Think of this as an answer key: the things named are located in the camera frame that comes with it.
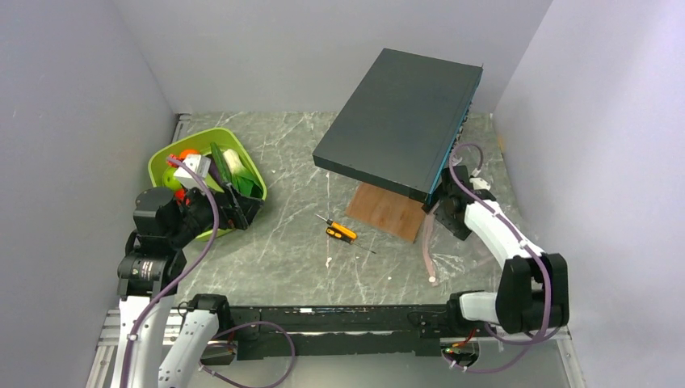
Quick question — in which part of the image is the orange toy fruit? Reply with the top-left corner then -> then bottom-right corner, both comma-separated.
178,149 -> 201,161

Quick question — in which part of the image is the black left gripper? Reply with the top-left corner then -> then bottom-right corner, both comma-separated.
169,178 -> 263,247

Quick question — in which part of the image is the purple toy eggplant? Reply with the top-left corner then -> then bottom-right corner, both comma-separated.
208,158 -> 222,188

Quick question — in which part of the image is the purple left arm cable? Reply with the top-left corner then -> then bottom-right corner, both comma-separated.
118,155 -> 221,388

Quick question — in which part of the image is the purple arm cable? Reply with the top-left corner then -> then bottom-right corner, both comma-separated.
118,155 -> 221,388
442,142 -> 563,375

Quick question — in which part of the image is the green toy apple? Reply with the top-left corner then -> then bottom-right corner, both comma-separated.
162,167 -> 183,192

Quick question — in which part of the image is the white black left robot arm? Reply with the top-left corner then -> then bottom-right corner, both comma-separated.
111,184 -> 264,387

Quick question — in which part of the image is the dark rack server box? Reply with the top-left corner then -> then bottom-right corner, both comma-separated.
313,48 -> 483,202

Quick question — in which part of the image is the lime green plastic basket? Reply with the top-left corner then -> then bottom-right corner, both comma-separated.
133,128 -> 267,245

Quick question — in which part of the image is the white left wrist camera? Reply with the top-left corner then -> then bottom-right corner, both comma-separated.
175,154 -> 210,189

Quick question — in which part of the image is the aluminium frame rail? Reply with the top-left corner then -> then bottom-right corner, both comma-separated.
85,309 -> 182,387

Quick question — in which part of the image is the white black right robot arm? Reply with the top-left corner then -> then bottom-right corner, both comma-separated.
433,166 -> 569,335

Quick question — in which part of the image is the white green toy bok choy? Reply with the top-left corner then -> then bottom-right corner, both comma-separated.
223,149 -> 263,198

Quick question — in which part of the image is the brown wooden board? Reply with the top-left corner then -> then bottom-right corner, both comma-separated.
346,183 -> 426,243

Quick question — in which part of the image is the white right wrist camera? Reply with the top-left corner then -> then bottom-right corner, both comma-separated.
469,169 -> 491,191

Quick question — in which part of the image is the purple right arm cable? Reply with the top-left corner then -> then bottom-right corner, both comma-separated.
442,142 -> 563,375

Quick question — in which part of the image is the clear pink zip top bag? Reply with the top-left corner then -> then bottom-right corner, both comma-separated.
422,202 -> 439,286

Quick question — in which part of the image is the green toy cucumber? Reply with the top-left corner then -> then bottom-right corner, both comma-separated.
210,142 -> 236,188

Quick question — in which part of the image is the orange black screwdriver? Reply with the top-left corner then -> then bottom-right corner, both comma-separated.
316,214 -> 376,254

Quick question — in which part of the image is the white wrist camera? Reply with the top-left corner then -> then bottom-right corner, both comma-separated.
469,169 -> 491,191
175,154 -> 210,189

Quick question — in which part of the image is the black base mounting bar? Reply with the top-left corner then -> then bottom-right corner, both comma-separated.
217,302 -> 485,361

